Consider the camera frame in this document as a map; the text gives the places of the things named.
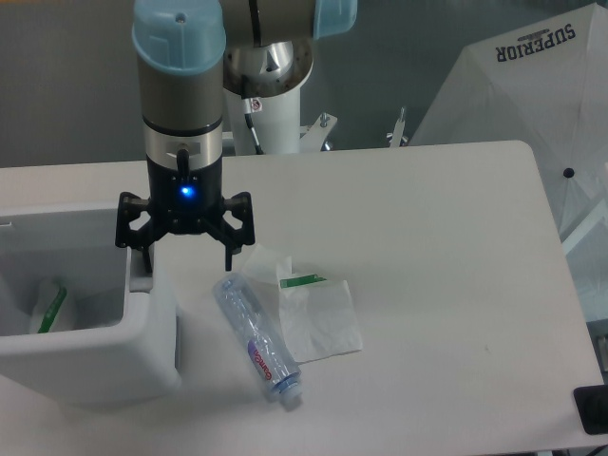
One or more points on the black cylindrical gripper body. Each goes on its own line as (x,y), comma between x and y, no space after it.
(184,205)

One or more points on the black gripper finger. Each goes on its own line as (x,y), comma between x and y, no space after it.
(130,208)
(231,222)

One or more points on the white plastic trash can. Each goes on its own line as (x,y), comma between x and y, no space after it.
(124,340)

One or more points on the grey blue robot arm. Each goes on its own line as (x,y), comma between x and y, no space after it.
(203,65)

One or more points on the white crumpled tissue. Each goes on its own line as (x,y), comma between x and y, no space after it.
(267,266)

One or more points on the green white item in bin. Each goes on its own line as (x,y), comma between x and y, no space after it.
(51,312)

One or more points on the clear green zip bag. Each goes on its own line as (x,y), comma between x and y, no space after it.
(317,318)

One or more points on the clear crushed plastic bottle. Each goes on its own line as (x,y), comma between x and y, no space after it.
(256,334)

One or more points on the white superior umbrella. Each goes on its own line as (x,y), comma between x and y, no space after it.
(545,85)

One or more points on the black device at edge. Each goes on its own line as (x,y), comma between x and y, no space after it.
(591,402)

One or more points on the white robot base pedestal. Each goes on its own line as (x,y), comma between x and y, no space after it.
(262,93)

